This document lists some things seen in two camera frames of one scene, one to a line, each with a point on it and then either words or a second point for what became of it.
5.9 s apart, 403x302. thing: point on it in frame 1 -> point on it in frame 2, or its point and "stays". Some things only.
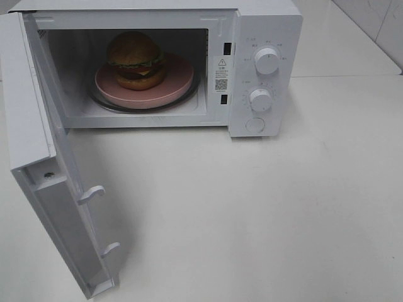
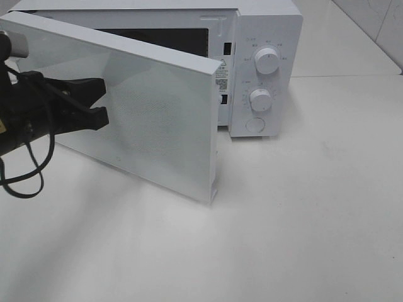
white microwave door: [45, 160] -> [162, 107]
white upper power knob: [267, 61] stays
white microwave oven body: [247, 53] stays
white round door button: [255, 124] stays
